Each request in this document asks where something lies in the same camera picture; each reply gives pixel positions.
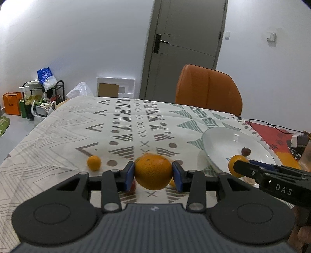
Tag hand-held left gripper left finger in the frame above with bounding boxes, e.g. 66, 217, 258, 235
56, 162, 135, 213

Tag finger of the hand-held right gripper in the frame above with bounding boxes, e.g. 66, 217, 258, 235
233, 160, 271, 186
248, 159, 283, 172

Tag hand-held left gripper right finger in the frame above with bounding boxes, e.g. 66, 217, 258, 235
172, 161, 253, 213

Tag medium orange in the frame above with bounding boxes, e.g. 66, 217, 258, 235
228, 155, 250, 178

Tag large orange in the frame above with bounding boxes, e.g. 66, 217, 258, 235
134, 154, 173, 191

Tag white bowl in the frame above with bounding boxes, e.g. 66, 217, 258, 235
202, 127, 278, 181

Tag small orange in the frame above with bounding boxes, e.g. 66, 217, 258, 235
87, 156, 101, 171

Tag person's right hand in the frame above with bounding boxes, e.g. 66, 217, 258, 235
292, 206, 311, 251

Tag red printed mat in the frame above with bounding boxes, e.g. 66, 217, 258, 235
248, 120, 311, 171

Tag glass cup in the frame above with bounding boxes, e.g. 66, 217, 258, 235
300, 141, 311, 171

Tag patterned tablecloth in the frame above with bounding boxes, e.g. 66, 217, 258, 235
0, 96, 304, 253

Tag brown cardboard sheet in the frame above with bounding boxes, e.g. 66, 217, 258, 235
98, 83, 120, 98

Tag orange chair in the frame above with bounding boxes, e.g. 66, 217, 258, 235
175, 64, 243, 117

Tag white foam packaging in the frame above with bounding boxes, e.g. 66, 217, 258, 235
96, 77, 135, 99

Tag clear plastic bag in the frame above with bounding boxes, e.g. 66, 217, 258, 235
66, 82, 94, 99

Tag white plastic bag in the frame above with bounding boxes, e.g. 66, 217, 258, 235
31, 100, 57, 127

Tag black shoe rack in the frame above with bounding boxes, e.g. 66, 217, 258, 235
22, 80, 66, 119

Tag yellow slippers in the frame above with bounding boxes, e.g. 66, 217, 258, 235
24, 95, 40, 105

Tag green box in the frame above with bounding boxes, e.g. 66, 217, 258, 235
19, 100, 28, 118

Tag blue and white bag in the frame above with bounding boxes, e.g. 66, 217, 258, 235
37, 67, 58, 92

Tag green rug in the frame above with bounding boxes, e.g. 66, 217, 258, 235
0, 115, 10, 138

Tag orange paper bag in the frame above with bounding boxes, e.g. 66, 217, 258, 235
3, 92, 22, 116

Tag grey door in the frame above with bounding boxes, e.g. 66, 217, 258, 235
140, 0, 229, 101

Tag black door handle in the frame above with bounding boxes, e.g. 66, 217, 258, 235
154, 34, 169, 54

